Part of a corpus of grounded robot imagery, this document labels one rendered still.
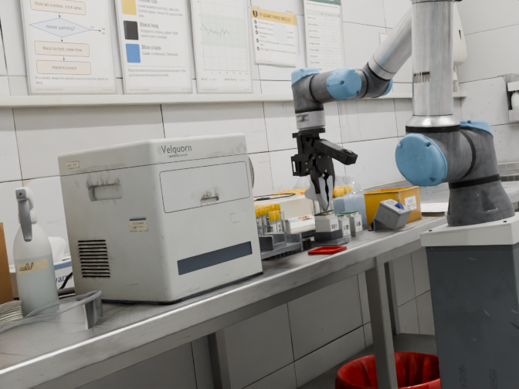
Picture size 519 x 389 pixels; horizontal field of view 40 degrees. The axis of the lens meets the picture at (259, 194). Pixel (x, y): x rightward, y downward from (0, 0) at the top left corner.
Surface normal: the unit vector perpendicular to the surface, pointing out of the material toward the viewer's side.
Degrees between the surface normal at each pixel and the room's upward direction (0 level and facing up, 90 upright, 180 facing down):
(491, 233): 90
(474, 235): 90
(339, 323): 90
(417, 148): 98
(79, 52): 94
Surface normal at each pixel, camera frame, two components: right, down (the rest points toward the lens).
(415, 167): -0.74, 0.27
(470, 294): -0.60, 0.11
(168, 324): 0.79, -0.07
